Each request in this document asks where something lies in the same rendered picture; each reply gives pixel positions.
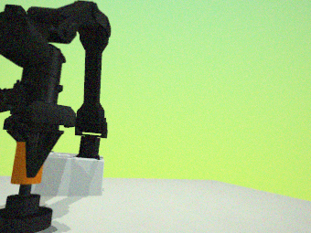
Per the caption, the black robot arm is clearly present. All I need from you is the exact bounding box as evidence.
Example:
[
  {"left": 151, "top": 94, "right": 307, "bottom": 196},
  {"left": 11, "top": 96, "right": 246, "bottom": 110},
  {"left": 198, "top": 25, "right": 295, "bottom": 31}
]
[{"left": 0, "top": 0, "right": 112, "bottom": 159}]

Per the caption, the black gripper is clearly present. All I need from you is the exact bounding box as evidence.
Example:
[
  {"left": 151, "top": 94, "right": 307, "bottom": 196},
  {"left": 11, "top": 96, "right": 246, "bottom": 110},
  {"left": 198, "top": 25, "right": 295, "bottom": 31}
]
[{"left": 3, "top": 73, "right": 76, "bottom": 177}]

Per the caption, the orange-brown cylinder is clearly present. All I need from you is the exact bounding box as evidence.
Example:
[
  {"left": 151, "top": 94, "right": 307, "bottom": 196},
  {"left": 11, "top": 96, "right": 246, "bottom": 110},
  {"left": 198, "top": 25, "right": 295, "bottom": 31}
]
[{"left": 10, "top": 142, "right": 44, "bottom": 185}]

